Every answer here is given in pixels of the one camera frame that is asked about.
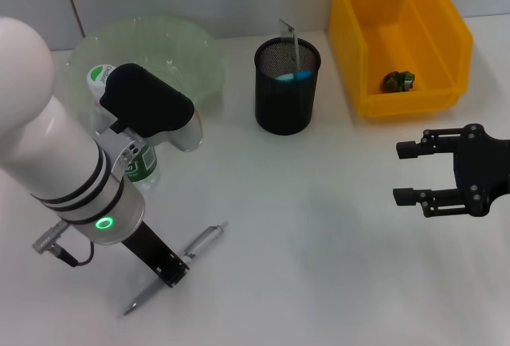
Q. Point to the green glass fruit bowl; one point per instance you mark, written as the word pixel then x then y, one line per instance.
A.
pixel 179 43

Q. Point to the green plastic wrapper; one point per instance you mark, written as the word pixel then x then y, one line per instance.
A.
pixel 396 82

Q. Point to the clear water bottle green label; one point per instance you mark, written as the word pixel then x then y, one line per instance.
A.
pixel 99 77

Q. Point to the silver pen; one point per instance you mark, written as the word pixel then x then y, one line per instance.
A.
pixel 205 240

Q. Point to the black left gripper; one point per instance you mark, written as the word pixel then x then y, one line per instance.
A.
pixel 147 248

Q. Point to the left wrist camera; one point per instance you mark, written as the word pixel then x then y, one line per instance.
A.
pixel 147 103

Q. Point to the blue scissors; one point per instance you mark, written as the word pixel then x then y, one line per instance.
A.
pixel 303 75

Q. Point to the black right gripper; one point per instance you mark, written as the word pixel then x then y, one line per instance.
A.
pixel 482 170

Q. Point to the yellow plastic bin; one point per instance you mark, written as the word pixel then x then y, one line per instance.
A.
pixel 358 23

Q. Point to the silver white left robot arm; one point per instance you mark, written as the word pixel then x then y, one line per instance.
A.
pixel 40 142

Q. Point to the black mesh pen holder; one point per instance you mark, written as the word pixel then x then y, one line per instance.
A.
pixel 287 111

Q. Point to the transparent plastic ruler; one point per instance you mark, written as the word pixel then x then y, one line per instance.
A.
pixel 289 33

